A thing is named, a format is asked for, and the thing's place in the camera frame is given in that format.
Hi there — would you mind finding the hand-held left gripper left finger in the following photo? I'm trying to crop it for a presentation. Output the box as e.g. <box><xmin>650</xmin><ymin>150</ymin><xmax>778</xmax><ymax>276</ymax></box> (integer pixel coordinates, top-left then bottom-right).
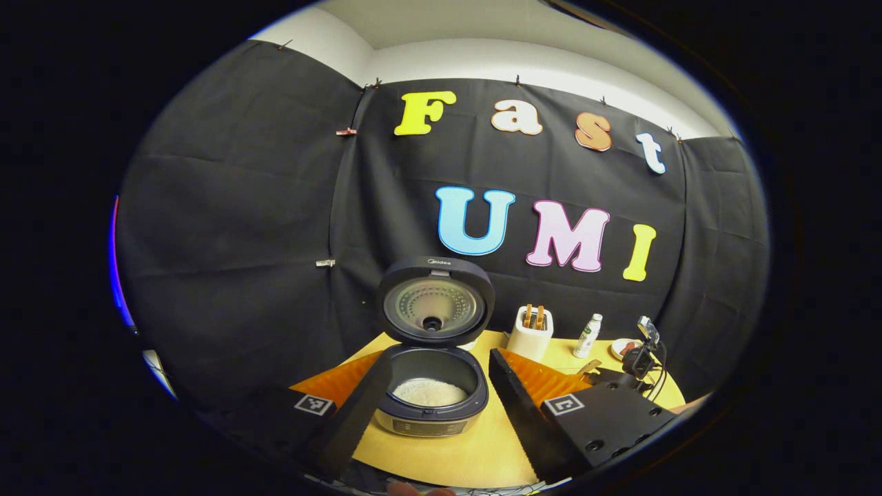
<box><xmin>200</xmin><ymin>349</ymin><xmax>394</xmax><ymax>483</ymax></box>

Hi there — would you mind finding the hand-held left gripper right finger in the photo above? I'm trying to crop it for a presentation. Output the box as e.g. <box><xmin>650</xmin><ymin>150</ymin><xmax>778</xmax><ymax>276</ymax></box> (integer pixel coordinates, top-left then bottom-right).
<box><xmin>489</xmin><ymin>347</ymin><xmax>679</xmax><ymax>484</ymax></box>

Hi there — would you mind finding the dark blue rice cooker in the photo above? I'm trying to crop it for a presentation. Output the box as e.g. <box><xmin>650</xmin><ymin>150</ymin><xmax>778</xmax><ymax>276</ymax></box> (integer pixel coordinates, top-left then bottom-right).
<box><xmin>373</xmin><ymin>256</ymin><xmax>498</xmax><ymax>439</ymax></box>

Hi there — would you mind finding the white bottle with green label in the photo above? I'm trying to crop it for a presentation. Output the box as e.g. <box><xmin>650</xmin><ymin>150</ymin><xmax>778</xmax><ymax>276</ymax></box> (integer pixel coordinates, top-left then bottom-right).
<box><xmin>573</xmin><ymin>313</ymin><xmax>604</xmax><ymax>360</ymax></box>

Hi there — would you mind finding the white toaster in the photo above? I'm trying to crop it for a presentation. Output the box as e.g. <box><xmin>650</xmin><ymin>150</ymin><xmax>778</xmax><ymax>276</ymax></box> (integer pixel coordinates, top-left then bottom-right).
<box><xmin>506</xmin><ymin>305</ymin><xmax>555</xmax><ymax>363</ymax></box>

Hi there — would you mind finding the black backdrop cloth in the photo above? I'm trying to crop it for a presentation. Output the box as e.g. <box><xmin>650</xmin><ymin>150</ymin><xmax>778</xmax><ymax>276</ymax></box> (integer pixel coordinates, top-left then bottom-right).
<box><xmin>114</xmin><ymin>39</ymin><xmax>771</xmax><ymax>428</ymax></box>

